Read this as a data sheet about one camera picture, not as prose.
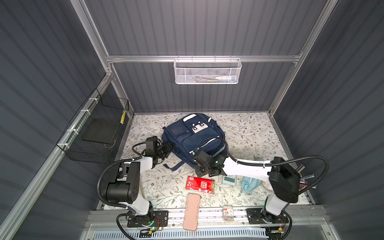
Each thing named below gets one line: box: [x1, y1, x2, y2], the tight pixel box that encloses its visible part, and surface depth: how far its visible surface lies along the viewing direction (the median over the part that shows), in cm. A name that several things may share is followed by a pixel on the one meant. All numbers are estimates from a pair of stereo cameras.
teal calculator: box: [222, 175, 237, 186], surface depth 86 cm
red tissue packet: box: [185, 176, 215, 194], surface depth 86 cm
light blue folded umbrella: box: [241, 176, 262, 195], surface depth 80 cm
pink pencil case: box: [183, 193, 202, 231], surface depth 75 cm
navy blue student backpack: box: [161, 113, 228, 172], surface depth 98 cm
